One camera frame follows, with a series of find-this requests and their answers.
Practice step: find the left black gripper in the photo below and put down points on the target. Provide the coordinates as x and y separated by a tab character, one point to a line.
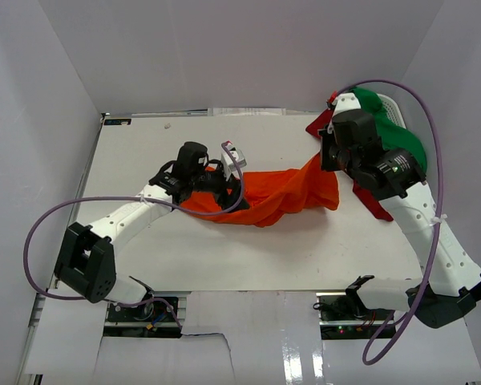
223	199

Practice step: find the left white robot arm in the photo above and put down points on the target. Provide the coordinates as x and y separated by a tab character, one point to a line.
86	260

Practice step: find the white perforated laundry basket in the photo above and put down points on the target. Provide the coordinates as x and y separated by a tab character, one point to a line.
392	110

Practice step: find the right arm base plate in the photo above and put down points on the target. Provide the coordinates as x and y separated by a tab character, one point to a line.
341	319

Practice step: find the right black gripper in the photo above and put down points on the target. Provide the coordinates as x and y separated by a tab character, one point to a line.
327	137

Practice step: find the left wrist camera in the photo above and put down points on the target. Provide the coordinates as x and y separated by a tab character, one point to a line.
231	159

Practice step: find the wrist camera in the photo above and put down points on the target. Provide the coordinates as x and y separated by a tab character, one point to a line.
344	102
231	159

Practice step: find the green t shirt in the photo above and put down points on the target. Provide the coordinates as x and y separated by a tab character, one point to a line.
393	135

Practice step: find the red t shirt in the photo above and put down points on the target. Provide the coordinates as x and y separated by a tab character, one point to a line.
321	122

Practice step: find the orange t shirt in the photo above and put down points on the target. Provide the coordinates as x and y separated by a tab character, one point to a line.
272	194

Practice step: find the white paper sheet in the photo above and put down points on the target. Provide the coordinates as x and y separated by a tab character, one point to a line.
233	111

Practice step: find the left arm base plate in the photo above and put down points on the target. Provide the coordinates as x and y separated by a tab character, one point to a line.
154	320

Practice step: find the black label sticker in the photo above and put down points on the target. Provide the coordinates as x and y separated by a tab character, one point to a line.
116	122

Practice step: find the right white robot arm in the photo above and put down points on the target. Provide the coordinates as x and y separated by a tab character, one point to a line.
396	180

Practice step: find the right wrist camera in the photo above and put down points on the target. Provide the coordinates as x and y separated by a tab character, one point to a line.
344	102

